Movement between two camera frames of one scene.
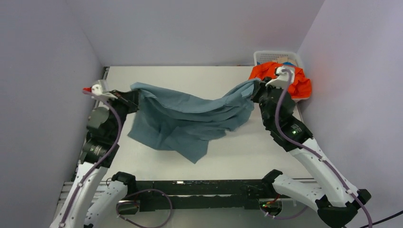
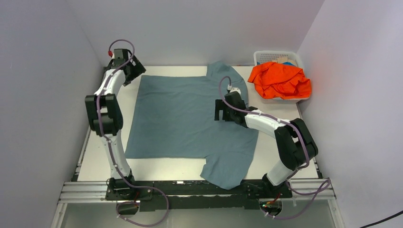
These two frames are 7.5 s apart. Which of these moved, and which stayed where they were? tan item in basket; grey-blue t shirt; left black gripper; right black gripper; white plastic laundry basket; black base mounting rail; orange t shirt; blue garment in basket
Moved: left black gripper; grey-blue t shirt; right black gripper
Stayed: blue garment in basket; tan item in basket; orange t shirt; black base mounting rail; white plastic laundry basket
